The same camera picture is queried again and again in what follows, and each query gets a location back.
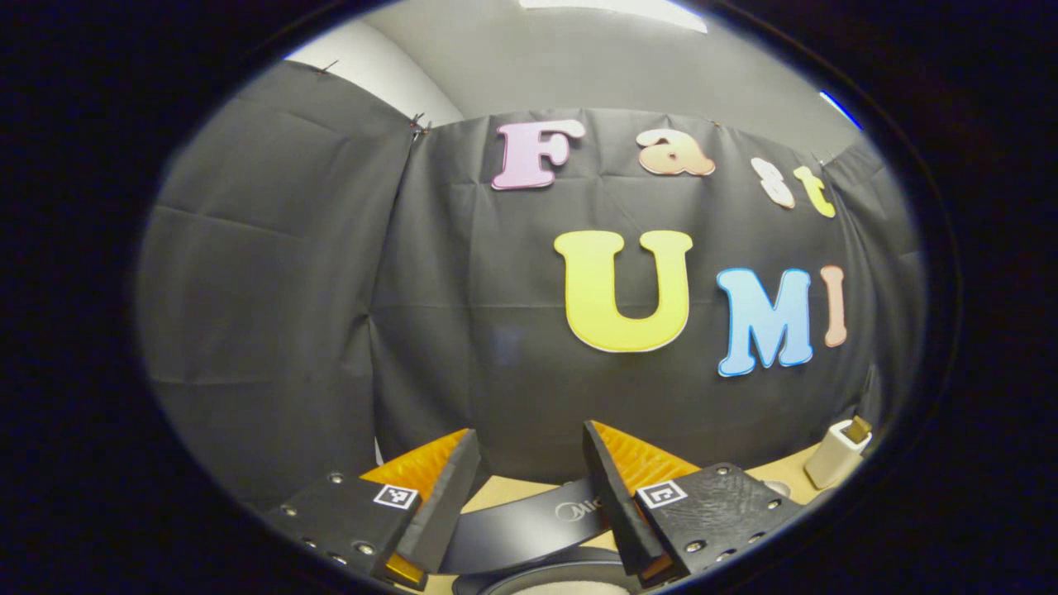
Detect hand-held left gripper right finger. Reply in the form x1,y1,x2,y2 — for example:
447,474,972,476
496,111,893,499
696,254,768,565
581,420,807,589

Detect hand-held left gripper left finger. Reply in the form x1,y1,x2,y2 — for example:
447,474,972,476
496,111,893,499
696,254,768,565
264,428,482,592

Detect dark grey rice cooker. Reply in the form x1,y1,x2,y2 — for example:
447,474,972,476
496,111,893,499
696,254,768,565
438,478,654,595

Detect white chopstick holder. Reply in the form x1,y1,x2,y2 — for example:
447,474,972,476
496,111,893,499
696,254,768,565
803,418,874,491

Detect black backdrop cloth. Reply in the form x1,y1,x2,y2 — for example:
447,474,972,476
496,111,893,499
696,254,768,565
136,59,925,513

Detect large ceiling light panel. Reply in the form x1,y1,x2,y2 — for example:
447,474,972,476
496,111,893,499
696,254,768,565
517,0,710,34

